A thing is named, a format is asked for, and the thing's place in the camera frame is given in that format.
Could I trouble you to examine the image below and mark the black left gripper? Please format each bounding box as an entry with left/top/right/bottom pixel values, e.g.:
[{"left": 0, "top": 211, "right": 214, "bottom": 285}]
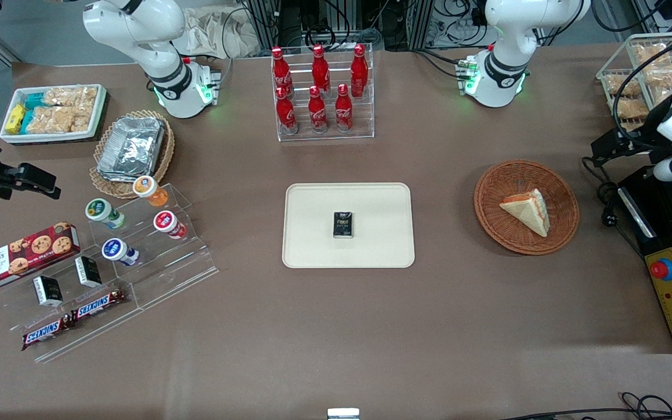
[{"left": 591, "top": 108, "right": 672, "bottom": 168}]

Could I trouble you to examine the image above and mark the triangular white bread sandwich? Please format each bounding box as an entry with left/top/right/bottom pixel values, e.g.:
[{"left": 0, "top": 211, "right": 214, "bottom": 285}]
[{"left": 499, "top": 188, "right": 550, "bottom": 238}]

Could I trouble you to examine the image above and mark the light oval wicker basket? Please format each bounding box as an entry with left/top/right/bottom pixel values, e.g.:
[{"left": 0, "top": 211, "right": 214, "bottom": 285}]
[{"left": 89, "top": 110, "right": 176, "bottom": 200}]

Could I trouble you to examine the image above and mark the white rectangular snack tray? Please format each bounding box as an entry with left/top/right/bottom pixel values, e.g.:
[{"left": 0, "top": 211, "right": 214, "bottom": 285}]
[{"left": 0, "top": 83, "right": 109, "bottom": 145}]

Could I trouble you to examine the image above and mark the brown round wicker basket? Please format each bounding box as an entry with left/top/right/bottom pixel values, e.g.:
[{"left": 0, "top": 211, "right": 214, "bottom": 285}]
[{"left": 474, "top": 159, "right": 580, "bottom": 256}]

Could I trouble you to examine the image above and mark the beige rectangular tray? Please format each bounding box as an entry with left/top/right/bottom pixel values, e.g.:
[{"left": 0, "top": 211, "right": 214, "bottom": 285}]
[{"left": 282, "top": 183, "right": 416, "bottom": 270}]

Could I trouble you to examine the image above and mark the clear rice cracker bag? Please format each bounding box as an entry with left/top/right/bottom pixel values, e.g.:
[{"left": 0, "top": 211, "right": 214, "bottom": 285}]
[
  {"left": 43, "top": 86, "right": 98, "bottom": 108},
  {"left": 28, "top": 106, "right": 93, "bottom": 134}
]

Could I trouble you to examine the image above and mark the yellow snack packet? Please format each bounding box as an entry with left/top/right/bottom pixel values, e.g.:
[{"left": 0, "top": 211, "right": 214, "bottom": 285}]
[{"left": 5, "top": 105, "right": 26, "bottom": 135}]

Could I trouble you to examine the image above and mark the green lid yogurt cup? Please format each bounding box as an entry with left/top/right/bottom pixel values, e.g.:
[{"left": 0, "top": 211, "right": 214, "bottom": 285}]
[{"left": 85, "top": 198, "right": 127, "bottom": 230}]

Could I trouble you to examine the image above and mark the red Walkers cookie box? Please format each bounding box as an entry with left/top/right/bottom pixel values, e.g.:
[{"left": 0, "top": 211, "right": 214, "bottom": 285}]
[{"left": 0, "top": 222, "right": 82, "bottom": 294}]

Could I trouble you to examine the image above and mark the black machine housing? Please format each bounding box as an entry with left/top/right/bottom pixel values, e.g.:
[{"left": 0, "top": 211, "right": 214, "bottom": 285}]
[{"left": 617, "top": 165, "right": 672, "bottom": 355}]

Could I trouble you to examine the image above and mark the small black carton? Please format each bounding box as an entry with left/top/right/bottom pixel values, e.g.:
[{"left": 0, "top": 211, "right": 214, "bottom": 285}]
[
  {"left": 332, "top": 211, "right": 355, "bottom": 240},
  {"left": 33, "top": 275, "right": 64, "bottom": 308},
  {"left": 75, "top": 256, "right": 103, "bottom": 289}
]

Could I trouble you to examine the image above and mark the blue lid yogurt cup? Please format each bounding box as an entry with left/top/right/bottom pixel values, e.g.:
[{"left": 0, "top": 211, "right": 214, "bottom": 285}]
[{"left": 101, "top": 238, "right": 140, "bottom": 267}]

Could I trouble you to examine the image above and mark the aluminium foil container stack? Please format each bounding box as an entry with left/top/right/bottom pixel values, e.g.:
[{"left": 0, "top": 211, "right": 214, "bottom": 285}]
[{"left": 97, "top": 115, "right": 166, "bottom": 181}]

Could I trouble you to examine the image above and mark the orange lid yogurt cup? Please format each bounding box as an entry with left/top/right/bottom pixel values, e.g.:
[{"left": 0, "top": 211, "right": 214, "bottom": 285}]
[{"left": 132, "top": 176, "right": 170, "bottom": 208}]

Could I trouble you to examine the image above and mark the Snickers chocolate bar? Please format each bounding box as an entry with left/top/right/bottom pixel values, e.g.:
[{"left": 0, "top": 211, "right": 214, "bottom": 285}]
[
  {"left": 71, "top": 288, "right": 129, "bottom": 323},
  {"left": 20, "top": 315, "right": 76, "bottom": 352}
]

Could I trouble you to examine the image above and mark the red lid yogurt cup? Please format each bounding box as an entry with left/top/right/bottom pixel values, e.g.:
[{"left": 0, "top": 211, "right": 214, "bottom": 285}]
[{"left": 153, "top": 211, "right": 188, "bottom": 240}]

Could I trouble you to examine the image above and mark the clear acrylic stepped stand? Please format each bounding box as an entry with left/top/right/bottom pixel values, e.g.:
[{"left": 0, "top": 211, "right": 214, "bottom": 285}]
[{"left": 0, "top": 183, "right": 220, "bottom": 364}]

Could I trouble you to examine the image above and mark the beige crumpled cloth bag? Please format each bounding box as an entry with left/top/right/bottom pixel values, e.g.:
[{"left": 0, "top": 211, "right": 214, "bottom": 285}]
[{"left": 173, "top": 7, "right": 262, "bottom": 59}]

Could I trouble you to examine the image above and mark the clear acrylic bottle rack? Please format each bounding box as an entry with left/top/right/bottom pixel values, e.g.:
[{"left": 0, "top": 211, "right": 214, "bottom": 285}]
[{"left": 271, "top": 43, "right": 375, "bottom": 143}]

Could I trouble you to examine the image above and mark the red cola bottle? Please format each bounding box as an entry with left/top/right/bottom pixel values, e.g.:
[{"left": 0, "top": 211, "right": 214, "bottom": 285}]
[
  {"left": 307, "top": 86, "right": 328, "bottom": 134},
  {"left": 311, "top": 44, "right": 331, "bottom": 94},
  {"left": 275, "top": 86, "right": 299, "bottom": 136},
  {"left": 271, "top": 47, "right": 293, "bottom": 97},
  {"left": 350, "top": 44, "right": 369, "bottom": 97},
  {"left": 334, "top": 83, "right": 354, "bottom": 133}
]

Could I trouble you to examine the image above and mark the black power cable with plug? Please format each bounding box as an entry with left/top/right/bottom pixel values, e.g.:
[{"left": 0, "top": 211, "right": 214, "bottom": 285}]
[{"left": 582, "top": 156, "right": 647, "bottom": 258}]

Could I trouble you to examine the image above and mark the white wire shelf rack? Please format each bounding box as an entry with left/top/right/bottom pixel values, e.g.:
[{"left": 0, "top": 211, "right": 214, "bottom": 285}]
[{"left": 596, "top": 31, "right": 672, "bottom": 136}]

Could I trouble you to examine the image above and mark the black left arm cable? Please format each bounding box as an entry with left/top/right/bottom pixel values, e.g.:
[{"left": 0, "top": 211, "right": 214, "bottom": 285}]
[{"left": 612, "top": 26, "right": 672, "bottom": 136}]

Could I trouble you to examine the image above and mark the black cable on table edge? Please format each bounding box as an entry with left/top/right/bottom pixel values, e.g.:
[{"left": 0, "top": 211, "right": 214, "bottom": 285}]
[{"left": 502, "top": 392, "right": 672, "bottom": 420}]

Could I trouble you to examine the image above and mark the aluminium profile equipment frame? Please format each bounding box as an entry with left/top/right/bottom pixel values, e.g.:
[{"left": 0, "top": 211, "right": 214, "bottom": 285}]
[{"left": 241, "top": 0, "right": 488, "bottom": 52}]

